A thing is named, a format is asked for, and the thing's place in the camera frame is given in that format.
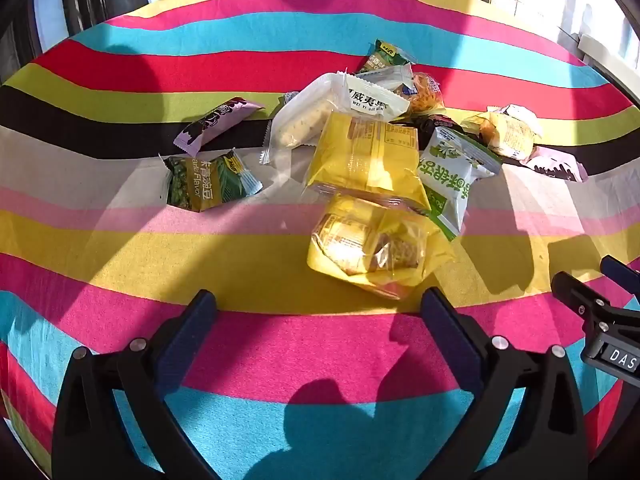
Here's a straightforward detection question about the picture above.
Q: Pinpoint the clear orange snack packet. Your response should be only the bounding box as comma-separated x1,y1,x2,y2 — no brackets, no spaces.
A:
395,72,447,116

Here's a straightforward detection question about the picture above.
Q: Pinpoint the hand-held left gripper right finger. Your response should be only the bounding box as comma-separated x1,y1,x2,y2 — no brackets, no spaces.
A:
420,287,588,480

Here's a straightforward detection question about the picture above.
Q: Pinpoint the small dark candy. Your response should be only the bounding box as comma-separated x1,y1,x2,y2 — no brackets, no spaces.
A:
400,112,461,133

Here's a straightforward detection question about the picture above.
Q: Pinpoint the green pea snack packet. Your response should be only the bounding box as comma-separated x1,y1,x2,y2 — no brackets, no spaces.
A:
159,149,263,213
356,38,416,76

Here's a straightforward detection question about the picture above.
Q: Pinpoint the white windowsill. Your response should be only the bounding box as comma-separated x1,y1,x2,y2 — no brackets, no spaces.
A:
577,34,640,86

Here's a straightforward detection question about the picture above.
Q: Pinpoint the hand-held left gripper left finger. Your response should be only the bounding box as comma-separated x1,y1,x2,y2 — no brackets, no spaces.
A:
52,289,221,480

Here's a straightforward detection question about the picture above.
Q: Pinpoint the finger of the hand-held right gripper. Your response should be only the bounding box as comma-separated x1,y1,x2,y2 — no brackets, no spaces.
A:
552,271,626,333
601,255,640,293

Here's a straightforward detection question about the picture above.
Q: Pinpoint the crumpled yellow biscuit packet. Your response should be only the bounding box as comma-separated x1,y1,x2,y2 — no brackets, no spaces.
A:
306,194,457,301

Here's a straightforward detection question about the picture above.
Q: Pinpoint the flat yellow biscuit packet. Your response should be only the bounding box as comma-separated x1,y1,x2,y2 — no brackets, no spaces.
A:
303,111,432,213

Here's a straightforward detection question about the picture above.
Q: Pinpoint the clear white snack packet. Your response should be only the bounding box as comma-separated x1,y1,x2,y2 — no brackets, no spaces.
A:
357,64,416,92

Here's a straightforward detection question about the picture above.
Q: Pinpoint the white printed nut packet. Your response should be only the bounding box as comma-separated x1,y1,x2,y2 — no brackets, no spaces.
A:
336,70,412,123

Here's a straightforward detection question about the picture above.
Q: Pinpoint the striped colourful cloth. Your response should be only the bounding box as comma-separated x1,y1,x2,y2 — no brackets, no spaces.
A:
0,0,640,480

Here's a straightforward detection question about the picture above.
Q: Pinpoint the clear yellow cake packet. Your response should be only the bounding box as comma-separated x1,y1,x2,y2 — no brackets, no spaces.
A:
460,104,544,162

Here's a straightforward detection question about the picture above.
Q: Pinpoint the long white nut packet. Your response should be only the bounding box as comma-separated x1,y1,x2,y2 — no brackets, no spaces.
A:
259,72,351,183

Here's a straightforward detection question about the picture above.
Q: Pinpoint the pink chocolate bar packet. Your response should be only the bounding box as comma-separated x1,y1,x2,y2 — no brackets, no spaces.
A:
525,146,590,183
173,96,266,157

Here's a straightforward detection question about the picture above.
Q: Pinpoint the green and white snack packet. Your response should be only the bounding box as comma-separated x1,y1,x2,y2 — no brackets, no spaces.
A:
417,126,503,241

